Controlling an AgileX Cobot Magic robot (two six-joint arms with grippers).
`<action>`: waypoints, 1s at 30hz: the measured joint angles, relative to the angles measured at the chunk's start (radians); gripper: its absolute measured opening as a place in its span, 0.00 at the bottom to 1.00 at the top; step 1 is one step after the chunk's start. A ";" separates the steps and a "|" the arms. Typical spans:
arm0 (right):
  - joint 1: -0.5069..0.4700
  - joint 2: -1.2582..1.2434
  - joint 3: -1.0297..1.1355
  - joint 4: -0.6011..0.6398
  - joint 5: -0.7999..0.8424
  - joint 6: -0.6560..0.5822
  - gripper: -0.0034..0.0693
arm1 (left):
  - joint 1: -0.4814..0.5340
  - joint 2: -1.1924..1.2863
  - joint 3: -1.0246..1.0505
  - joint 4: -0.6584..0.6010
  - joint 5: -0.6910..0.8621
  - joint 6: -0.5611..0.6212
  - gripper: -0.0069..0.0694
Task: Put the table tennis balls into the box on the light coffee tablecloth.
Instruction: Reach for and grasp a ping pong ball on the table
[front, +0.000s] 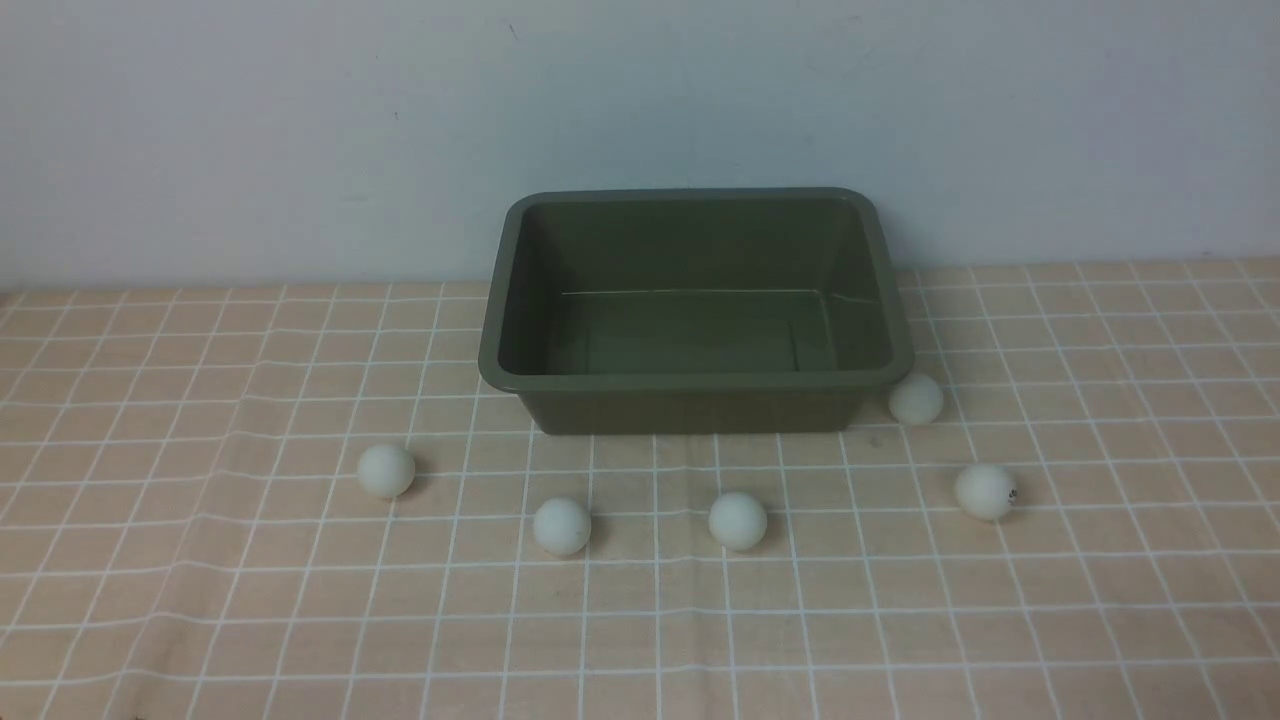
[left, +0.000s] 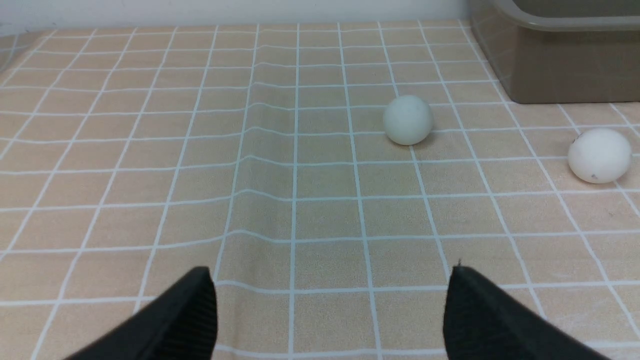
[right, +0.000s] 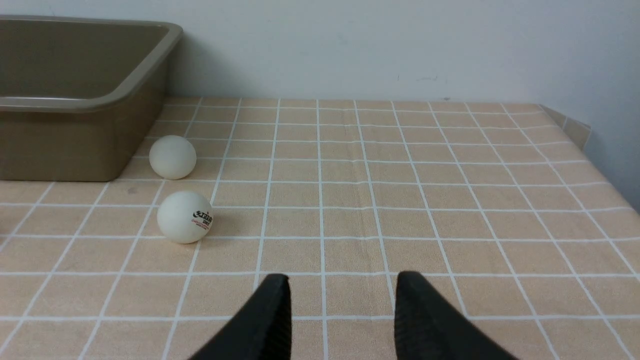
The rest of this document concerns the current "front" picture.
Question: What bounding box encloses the olive green plastic bin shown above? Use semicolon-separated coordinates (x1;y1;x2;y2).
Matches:
477;187;915;436

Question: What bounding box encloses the beige checkered tablecloth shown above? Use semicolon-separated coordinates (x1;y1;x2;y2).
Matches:
1;258;1279;719

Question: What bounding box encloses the white ping-pong ball printed logo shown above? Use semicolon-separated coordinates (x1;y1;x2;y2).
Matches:
954;464;1019;523

